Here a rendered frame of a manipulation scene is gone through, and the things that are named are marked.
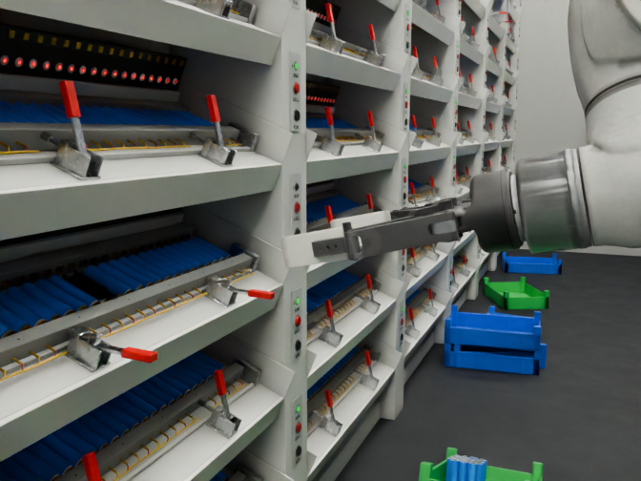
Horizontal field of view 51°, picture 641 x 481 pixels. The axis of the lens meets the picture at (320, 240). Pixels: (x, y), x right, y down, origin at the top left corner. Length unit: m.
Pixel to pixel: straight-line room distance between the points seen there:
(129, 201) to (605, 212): 0.46
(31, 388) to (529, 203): 0.48
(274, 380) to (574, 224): 0.65
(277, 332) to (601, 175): 0.64
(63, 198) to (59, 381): 0.17
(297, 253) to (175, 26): 0.32
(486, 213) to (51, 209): 0.39
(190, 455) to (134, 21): 0.54
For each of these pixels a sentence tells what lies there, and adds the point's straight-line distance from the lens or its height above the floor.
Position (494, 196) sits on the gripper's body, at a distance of 0.61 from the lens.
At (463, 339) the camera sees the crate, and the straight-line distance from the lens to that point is 2.24.
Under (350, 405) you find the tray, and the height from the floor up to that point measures 0.15.
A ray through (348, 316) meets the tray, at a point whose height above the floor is 0.35.
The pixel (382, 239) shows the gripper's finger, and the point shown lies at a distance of 0.58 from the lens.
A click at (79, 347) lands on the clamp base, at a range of 0.72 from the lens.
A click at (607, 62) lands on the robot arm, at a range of 0.65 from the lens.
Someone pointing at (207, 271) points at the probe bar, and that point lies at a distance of 0.95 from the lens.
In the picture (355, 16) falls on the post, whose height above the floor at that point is 1.05.
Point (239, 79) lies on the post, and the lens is 1.08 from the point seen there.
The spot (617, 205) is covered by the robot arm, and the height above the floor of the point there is 0.70.
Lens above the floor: 0.76
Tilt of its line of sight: 9 degrees down
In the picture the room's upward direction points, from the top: straight up
